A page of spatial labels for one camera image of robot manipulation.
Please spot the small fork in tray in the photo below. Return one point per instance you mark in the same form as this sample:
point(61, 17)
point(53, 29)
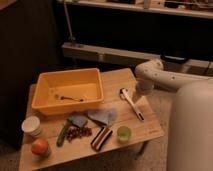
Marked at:
point(69, 98)

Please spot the grey metal rail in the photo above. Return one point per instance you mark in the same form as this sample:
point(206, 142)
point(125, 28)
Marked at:
point(132, 58)

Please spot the green cucumber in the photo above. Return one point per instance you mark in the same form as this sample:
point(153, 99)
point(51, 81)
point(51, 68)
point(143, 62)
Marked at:
point(62, 134)

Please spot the wooden folding table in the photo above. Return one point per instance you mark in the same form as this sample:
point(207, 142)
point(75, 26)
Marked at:
point(112, 82)

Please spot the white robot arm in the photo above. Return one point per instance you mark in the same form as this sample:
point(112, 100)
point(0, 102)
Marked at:
point(190, 133)

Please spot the blue grey cloth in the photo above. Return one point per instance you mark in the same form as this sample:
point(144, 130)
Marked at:
point(105, 116)

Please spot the yellow plastic tray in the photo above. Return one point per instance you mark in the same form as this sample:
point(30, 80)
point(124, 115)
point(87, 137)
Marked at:
point(83, 84)

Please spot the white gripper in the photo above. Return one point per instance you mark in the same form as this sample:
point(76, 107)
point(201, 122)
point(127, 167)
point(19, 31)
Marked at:
point(142, 88)

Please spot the orange tomato on stand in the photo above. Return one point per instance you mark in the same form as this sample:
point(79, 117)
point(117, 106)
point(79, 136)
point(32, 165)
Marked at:
point(40, 147)

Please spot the small blue sponge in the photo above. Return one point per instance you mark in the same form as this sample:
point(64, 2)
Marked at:
point(78, 120)

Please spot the green plastic cup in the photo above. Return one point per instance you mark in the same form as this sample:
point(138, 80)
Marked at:
point(123, 134)

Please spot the bunch of dark grapes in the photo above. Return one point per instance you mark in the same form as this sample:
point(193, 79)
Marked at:
point(74, 133)

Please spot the white paper cup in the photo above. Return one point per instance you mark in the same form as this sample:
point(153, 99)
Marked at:
point(31, 126)

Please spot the metal pole with clamp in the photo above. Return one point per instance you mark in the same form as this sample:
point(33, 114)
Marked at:
point(72, 37)

